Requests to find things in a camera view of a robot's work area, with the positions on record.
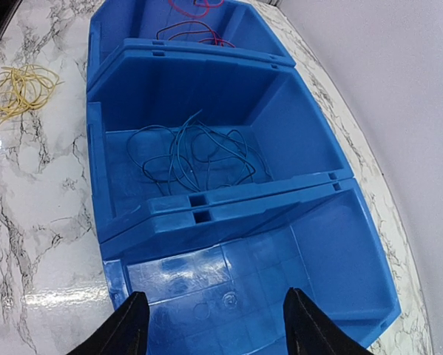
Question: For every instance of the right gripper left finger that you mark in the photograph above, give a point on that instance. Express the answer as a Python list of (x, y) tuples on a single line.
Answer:
[(124, 332)]

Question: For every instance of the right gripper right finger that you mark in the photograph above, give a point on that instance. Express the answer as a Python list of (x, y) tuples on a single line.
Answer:
[(309, 330)]

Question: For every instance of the right blue storage bin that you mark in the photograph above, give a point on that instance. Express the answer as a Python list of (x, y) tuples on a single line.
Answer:
[(216, 277)]

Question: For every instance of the blue storage bin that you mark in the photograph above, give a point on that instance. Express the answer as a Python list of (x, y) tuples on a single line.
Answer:
[(171, 129), (216, 277), (231, 27)]

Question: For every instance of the middle blue storage bin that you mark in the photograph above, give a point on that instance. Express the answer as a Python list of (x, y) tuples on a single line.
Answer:
[(171, 129)]

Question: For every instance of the left blue storage bin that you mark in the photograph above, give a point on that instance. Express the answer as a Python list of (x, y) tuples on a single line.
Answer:
[(231, 27)]

